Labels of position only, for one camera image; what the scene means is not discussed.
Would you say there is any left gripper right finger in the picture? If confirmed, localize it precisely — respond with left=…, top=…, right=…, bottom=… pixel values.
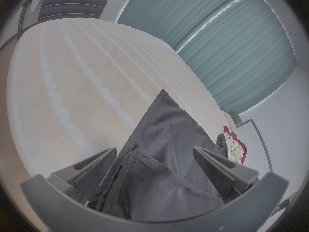
left=193, top=146, right=260, bottom=200

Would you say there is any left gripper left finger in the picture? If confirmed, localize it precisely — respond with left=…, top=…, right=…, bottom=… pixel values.
left=49, top=147, right=118, bottom=202

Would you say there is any black T-shirt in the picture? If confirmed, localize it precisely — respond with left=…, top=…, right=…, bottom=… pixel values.
left=88, top=89, right=228, bottom=222

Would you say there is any bed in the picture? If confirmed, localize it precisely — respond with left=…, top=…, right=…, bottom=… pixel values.
left=6, top=18, right=273, bottom=224

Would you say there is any white printed pyjama top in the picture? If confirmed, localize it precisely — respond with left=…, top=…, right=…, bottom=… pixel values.
left=223, top=132, right=244, bottom=164

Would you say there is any dark red garment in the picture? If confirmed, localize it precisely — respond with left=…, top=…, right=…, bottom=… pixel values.
left=223, top=126, right=248, bottom=165

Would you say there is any pale pink pillow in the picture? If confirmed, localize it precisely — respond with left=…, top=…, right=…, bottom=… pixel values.
left=221, top=108, right=236, bottom=132

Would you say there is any grey bedside table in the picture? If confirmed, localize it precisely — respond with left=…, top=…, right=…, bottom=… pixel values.
left=230, top=110, right=242, bottom=123

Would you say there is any blue-green curtain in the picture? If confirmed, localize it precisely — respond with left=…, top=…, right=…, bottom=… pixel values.
left=176, top=0, right=297, bottom=113
left=116, top=0, right=253, bottom=51

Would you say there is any black chest of drawers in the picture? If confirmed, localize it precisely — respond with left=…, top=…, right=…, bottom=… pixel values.
left=37, top=0, right=108, bottom=21

